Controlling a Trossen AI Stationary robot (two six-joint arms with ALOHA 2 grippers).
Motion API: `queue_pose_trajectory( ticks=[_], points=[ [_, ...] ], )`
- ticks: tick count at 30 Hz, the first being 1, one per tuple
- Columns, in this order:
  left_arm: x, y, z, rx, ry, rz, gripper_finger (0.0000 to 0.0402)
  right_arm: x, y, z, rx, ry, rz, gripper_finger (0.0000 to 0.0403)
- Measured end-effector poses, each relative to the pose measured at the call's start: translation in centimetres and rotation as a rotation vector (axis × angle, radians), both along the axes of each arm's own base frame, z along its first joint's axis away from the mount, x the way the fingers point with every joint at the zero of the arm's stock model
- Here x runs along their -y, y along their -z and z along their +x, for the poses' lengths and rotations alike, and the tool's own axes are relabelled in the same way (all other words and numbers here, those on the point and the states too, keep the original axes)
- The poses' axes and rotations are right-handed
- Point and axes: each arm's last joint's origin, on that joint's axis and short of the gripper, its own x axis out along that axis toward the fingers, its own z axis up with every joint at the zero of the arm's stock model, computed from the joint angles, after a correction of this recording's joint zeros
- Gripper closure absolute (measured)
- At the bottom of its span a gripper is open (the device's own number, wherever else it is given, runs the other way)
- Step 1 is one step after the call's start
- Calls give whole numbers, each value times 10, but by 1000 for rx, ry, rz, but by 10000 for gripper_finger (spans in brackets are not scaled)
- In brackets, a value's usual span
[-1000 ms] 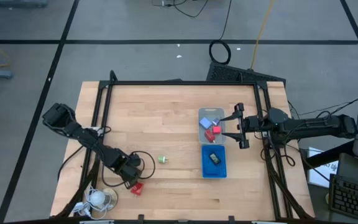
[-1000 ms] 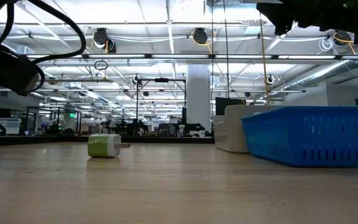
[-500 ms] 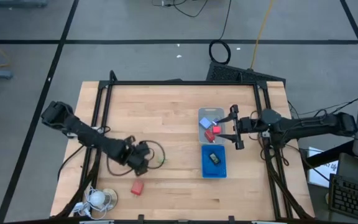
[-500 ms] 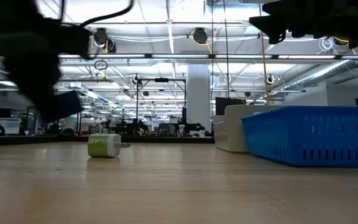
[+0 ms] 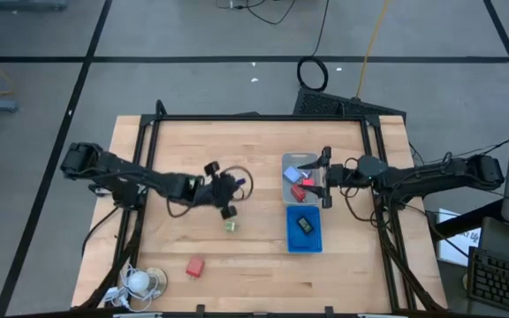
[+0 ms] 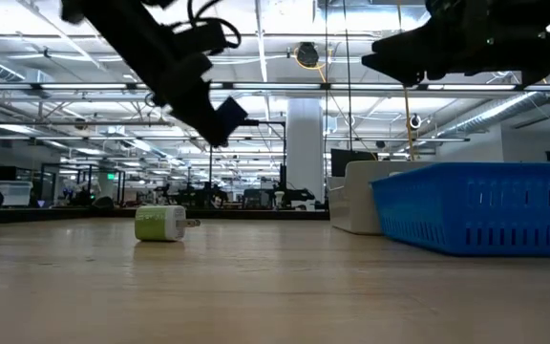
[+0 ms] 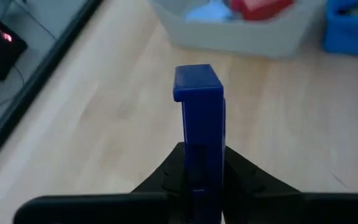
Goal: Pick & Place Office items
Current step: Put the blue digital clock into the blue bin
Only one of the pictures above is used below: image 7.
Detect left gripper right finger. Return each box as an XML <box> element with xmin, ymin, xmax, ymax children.
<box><xmin>222</xmin><ymin>146</ymin><xmax>358</xmax><ymax>224</ymax></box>

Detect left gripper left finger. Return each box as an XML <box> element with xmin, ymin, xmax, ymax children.
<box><xmin>12</xmin><ymin>141</ymin><xmax>194</xmax><ymax>224</ymax></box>

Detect dark blue rectangular case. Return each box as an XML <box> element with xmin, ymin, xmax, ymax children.
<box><xmin>172</xmin><ymin>63</ymin><xmax>226</xmax><ymax>224</ymax></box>

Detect small red charger cube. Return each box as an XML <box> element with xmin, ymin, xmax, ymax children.
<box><xmin>231</xmin><ymin>0</ymin><xmax>294</xmax><ymax>22</ymax></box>

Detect blue plastic basket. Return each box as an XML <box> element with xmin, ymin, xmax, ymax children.
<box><xmin>323</xmin><ymin>0</ymin><xmax>358</xmax><ymax>57</ymax></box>

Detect grey plastic bin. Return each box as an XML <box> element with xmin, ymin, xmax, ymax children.
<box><xmin>149</xmin><ymin>0</ymin><xmax>326</xmax><ymax>60</ymax></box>

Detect black aluminium table frame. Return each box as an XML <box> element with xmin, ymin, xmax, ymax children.
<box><xmin>0</xmin><ymin>0</ymin><xmax>104</xmax><ymax>178</ymax></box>

